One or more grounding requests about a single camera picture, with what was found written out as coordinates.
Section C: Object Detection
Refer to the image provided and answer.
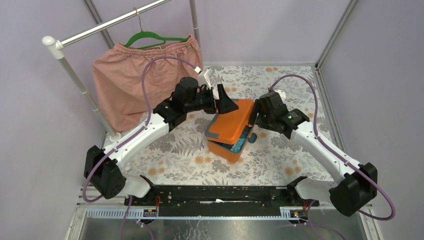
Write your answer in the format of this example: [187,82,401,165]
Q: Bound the orange plastic medicine box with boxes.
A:
[204,99,257,163]

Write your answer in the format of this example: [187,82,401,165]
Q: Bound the teal divided tray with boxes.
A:
[218,126,252,154]

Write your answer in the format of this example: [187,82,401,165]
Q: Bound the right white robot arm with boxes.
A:
[248,91,378,217]

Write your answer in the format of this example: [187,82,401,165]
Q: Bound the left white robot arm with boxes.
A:
[82,76,239,206]

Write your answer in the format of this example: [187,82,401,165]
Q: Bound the floral table mat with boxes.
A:
[130,66,332,186]

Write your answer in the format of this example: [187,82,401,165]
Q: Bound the pink fabric shorts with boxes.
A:
[92,35,203,132]

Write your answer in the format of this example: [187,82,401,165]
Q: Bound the green clothes hanger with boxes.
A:
[124,8,189,50]

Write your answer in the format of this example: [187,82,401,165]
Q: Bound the silver clothes rack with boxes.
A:
[42,0,204,142]

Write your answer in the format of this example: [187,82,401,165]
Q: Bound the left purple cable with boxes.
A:
[81,55,203,240]

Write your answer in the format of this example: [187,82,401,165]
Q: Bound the purple cable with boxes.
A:
[81,55,203,240]
[269,74,397,239]

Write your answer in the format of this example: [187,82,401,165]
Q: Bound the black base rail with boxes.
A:
[124,183,319,218]

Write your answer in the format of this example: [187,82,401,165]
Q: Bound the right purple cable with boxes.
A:
[269,74,397,239]

